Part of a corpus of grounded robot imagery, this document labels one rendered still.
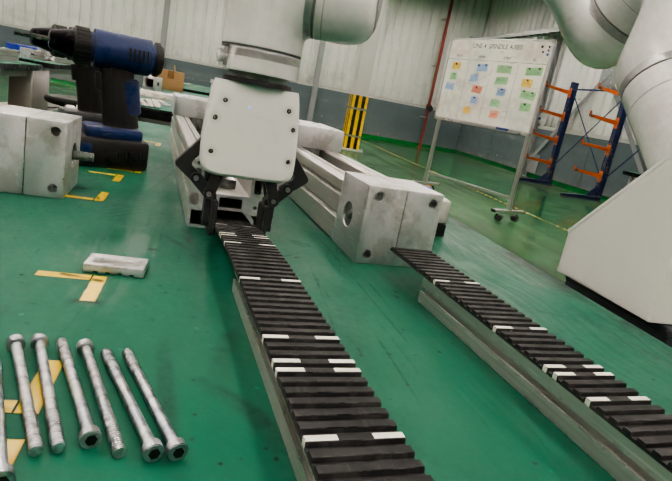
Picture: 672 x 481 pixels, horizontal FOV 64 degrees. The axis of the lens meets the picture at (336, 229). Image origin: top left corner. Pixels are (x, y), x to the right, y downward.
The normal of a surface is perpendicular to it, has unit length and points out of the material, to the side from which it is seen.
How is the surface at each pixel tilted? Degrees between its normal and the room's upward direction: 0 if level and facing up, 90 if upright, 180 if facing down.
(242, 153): 89
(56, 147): 90
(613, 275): 90
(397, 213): 90
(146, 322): 0
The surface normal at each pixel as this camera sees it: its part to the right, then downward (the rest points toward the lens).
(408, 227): 0.31, 0.28
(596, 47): -0.32, 0.70
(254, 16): -0.15, 0.21
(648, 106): -0.93, -0.17
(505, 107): -0.83, -0.02
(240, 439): 0.18, -0.96
